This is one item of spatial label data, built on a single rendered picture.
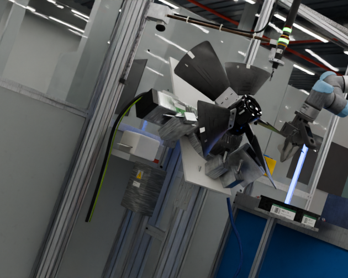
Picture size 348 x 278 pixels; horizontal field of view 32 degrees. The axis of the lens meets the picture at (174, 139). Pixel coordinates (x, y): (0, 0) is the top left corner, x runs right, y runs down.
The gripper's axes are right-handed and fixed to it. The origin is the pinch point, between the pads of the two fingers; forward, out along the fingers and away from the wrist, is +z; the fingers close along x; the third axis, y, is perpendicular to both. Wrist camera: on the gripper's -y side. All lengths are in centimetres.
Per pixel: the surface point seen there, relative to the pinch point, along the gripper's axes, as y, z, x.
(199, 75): 38, -12, 32
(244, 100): 23.7, -12.3, 14.4
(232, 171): 16.5, 16.5, 6.4
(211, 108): 14.9, -4.9, 34.1
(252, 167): 18.0, 12.0, -3.9
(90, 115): 87, 34, 43
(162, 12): 81, -27, 37
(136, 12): 90, -21, 45
